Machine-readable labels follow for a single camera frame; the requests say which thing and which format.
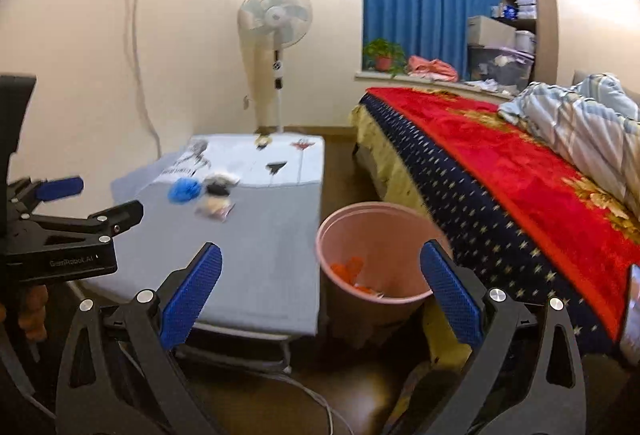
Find orange plastic bag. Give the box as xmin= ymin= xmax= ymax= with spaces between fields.
xmin=330 ymin=257 xmax=386 ymax=298

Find blue striped quilt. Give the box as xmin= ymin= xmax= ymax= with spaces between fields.
xmin=497 ymin=73 xmax=640 ymax=218

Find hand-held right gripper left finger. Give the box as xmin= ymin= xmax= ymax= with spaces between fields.
xmin=55 ymin=242 xmax=223 ymax=435

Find white standing fan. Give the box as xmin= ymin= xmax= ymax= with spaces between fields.
xmin=236 ymin=0 xmax=314 ymax=136

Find blue curtain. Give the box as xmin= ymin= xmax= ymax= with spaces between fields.
xmin=362 ymin=0 xmax=503 ymax=80

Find blue plastic bag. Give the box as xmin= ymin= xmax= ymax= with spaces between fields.
xmin=167 ymin=178 xmax=203 ymax=204

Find cardboard box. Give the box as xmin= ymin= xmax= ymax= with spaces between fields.
xmin=467 ymin=15 xmax=517 ymax=48

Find pink bin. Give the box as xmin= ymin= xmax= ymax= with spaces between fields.
xmin=315 ymin=201 xmax=453 ymax=351

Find potted green plant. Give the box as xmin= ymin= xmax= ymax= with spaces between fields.
xmin=362 ymin=38 xmax=408 ymax=78

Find person's left hand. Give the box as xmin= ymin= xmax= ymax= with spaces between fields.
xmin=17 ymin=285 xmax=50 ymax=343

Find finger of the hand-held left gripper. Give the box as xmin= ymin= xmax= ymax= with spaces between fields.
xmin=7 ymin=176 xmax=85 ymax=216
xmin=25 ymin=200 xmax=145 ymax=243

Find grey wall cable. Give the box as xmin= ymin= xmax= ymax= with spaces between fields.
xmin=122 ymin=0 xmax=163 ymax=160

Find grey printed tablecloth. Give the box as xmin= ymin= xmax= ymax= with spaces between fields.
xmin=75 ymin=133 xmax=327 ymax=338

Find flat grey device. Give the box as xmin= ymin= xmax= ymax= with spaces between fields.
xmin=620 ymin=265 xmax=640 ymax=356

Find white floor cable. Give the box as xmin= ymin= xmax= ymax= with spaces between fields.
xmin=270 ymin=367 xmax=356 ymax=435

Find clear plastic wrapper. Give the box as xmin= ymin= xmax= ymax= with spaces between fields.
xmin=195 ymin=196 xmax=236 ymax=220

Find pink cloth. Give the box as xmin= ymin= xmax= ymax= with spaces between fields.
xmin=406 ymin=55 xmax=461 ymax=83

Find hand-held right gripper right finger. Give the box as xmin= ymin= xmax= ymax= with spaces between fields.
xmin=419 ymin=240 xmax=587 ymax=435

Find clear storage box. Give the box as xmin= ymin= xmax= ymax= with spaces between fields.
xmin=467 ymin=44 xmax=536 ymax=90

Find red navy star blanket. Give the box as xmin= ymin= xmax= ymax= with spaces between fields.
xmin=350 ymin=86 xmax=640 ymax=371

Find wooden bookshelf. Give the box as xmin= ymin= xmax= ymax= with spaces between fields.
xmin=497 ymin=0 xmax=556 ymax=88

